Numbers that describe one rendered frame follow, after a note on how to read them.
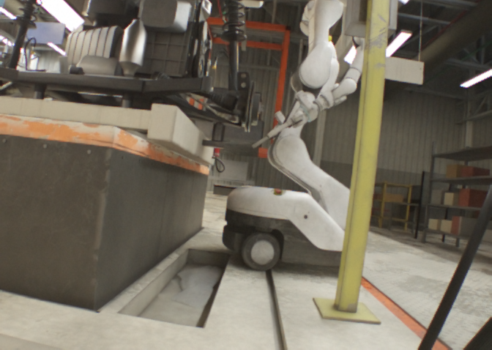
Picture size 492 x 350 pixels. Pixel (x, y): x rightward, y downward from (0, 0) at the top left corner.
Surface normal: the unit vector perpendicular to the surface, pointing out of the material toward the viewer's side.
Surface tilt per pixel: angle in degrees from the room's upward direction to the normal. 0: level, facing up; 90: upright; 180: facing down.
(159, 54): 90
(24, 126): 90
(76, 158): 90
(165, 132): 90
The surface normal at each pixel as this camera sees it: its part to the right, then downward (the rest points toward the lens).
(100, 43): -0.28, -0.07
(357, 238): -0.04, -0.04
